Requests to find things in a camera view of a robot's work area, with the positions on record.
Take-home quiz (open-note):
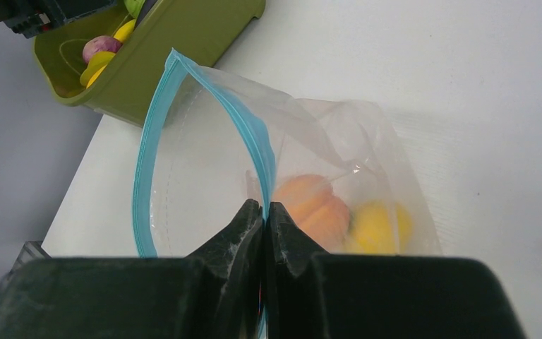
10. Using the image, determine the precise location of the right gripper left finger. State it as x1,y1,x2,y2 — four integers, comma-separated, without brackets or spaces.
0,199,263,338

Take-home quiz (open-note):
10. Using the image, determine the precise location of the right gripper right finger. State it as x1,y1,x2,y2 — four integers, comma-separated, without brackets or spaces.
263,203,525,338

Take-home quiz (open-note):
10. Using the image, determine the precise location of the pink red onion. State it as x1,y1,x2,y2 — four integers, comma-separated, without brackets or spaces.
82,35,123,64

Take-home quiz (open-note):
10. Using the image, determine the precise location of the yellow bell pepper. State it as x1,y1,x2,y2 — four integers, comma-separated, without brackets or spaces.
344,201,414,255

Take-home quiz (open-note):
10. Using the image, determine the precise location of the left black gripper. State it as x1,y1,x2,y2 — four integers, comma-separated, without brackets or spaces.
0,0,117,38

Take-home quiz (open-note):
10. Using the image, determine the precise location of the olive green plastic bin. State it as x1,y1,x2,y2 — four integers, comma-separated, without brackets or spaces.
34,0,266,126

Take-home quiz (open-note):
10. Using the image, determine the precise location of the orange peach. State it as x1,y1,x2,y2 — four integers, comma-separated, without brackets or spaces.
272,174,350,251

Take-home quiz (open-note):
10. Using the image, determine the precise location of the lime green fruit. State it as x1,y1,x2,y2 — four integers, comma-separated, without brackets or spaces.
123,0,145,18

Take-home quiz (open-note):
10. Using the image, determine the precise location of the clear zip top bag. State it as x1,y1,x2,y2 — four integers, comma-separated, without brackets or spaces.
132,51,441,258

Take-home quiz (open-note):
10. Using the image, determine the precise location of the yellow mango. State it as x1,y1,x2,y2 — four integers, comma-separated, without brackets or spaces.
80,52,116,88

